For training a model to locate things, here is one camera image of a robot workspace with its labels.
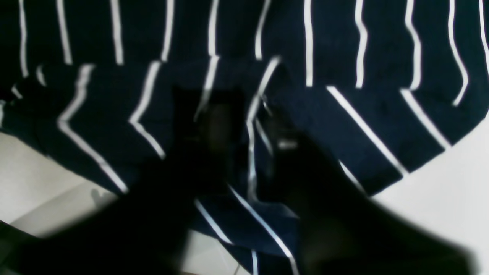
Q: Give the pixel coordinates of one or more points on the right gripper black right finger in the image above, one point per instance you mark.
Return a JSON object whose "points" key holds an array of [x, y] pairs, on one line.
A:
{"points": [[341, 231]]}

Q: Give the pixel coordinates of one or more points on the navy white striped t-shirt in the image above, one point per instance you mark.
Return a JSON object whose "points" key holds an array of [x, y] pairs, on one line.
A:
{"points": [[384, 86]]}

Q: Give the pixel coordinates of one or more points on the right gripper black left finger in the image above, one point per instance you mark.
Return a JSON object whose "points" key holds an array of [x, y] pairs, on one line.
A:
{"points": [[145, 231]]}

